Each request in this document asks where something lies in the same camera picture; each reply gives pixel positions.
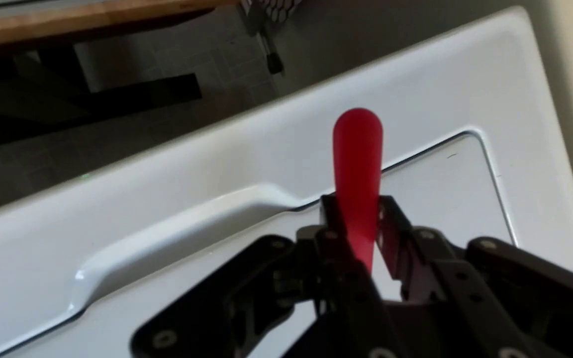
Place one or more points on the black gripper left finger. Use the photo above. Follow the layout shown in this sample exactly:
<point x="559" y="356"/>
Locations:
<point x="247" y="304"/>

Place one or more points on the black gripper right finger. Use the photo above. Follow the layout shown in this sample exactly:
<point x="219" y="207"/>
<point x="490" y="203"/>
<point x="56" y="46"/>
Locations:
<point x="497" y="298"/>

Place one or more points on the pink plastic spoon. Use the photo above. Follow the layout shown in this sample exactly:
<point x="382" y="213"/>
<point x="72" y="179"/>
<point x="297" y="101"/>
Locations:
<point x="356" y="171"/>

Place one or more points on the white washer lid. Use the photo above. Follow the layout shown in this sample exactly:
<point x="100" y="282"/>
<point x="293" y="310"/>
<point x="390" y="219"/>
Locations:
<point x="458" y="199"/>

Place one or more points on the white washing machine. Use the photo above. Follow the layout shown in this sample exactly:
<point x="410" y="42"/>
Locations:
<point x="167" y="199"/>

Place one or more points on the black honeycomb mesh panel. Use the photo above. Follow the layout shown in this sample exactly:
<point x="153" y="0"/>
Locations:
<point x="269" y="4"/>

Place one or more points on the wood edged table panel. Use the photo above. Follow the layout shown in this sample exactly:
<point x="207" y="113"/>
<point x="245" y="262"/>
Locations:
<point x="68" y="22"/>

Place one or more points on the black metal stand frame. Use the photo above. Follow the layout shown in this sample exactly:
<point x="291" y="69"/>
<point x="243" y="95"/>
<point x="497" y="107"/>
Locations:
<point x="133" y="91"/>

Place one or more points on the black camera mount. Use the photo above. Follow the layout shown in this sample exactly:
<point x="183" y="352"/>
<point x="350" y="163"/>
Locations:
<point x="269" y="46"/>

